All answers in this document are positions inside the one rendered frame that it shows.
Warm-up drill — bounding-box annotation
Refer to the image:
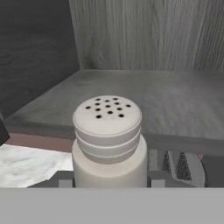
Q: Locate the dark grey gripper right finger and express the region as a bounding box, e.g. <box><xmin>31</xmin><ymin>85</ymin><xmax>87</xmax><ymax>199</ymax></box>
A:
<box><xmin>146</xmin><ymin>171</ymin><xmax>197</xmax><ymax>188</ymax></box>

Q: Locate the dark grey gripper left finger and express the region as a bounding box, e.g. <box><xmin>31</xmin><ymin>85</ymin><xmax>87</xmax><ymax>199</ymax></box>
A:
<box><xmin>27</xmin><ymin>170</ymin><xmax>75</xmax><ymax>188</ymax></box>

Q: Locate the white salt shaker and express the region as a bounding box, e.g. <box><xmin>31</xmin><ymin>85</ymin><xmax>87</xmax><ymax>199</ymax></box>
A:
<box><xmin>71</xmin><ymin>94</ymin><xmax>149</xmax><ymax>188</ymax></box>

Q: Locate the grey patterned mixing bowl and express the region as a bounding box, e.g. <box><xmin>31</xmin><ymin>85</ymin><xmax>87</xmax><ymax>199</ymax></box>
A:
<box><xmin>162</xmin><ymin>150</ymin><xmax>207</xmax><ymax>188</ymax></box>

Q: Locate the dark grey cabinet door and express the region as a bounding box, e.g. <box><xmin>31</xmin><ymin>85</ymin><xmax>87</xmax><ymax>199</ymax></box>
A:
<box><xmin>0</xmin><ymin>112</ymin><xmax>11</xmax><ymax>147</ymax></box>

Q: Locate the grey wooden cabinet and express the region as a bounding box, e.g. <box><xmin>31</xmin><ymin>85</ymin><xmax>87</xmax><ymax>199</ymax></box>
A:
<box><xmin>0</xmin><ymin>0</ymin><xmax>224</xmax><ymax>158</ymax></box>

